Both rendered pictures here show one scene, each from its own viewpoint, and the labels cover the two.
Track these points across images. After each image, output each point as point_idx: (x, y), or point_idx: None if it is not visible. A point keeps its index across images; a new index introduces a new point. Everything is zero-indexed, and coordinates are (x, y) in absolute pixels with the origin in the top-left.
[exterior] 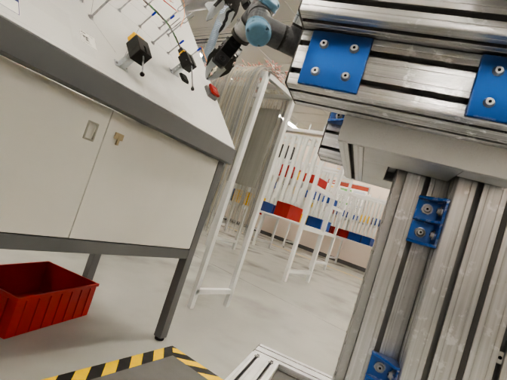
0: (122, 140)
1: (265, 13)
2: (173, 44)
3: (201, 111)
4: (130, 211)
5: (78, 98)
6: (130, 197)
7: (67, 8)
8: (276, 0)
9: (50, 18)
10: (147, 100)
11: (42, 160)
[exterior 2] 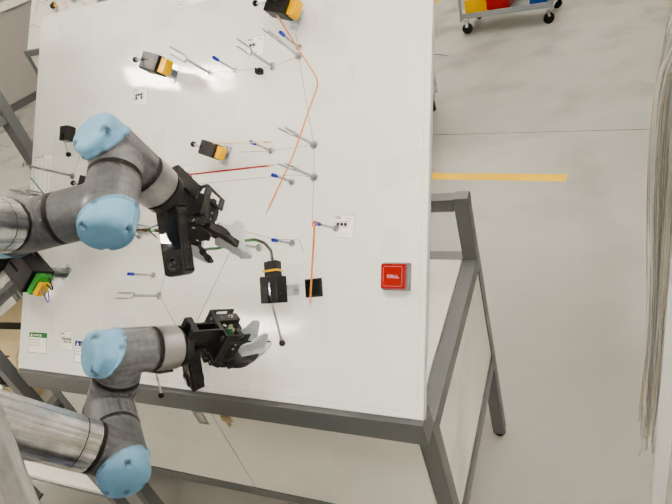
0: (231, 422)
1: (88, 394)
2: (321, 194)
3: (337, 355)
4: (300, 476)
5: None
6: (289, 464)
7: (135, 308)
8: (92, 358)
9: None
10: (206, 398)
11: (189, 439)
